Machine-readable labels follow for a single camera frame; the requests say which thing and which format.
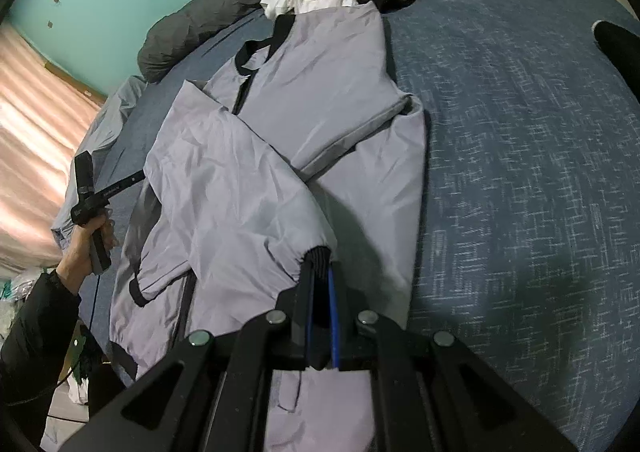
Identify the dark grey duvet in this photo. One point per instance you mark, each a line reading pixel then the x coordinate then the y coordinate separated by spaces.
pixel 200 17

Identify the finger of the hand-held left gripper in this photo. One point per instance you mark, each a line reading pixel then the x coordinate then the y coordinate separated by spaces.
pixel 122 184

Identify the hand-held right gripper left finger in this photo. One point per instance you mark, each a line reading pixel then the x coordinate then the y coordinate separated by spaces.
pixel 310 322

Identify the white crumpled cloth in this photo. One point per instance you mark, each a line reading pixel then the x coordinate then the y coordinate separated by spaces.
pixel 77 389

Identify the person's left hand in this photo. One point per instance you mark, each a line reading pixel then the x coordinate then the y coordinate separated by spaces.
pixel 75 257

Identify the bed with blue sheet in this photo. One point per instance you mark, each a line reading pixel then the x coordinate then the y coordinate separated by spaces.
pixel 525 157

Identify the person's left forearm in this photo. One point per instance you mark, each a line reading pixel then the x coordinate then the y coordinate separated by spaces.
pixel 35 342

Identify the pink curtain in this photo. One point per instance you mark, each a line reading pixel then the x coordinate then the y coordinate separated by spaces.
pixel 35 132

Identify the light grey sheet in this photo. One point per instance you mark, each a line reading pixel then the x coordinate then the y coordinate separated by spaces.
pixel 115 112

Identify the grey jacket with black trim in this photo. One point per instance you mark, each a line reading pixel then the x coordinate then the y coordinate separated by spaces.
pixel 240 182

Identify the black rounded object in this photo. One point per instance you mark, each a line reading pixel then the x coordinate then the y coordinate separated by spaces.
pixel 617 47

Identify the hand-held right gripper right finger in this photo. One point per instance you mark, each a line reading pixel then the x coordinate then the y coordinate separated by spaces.
pixel 334 322

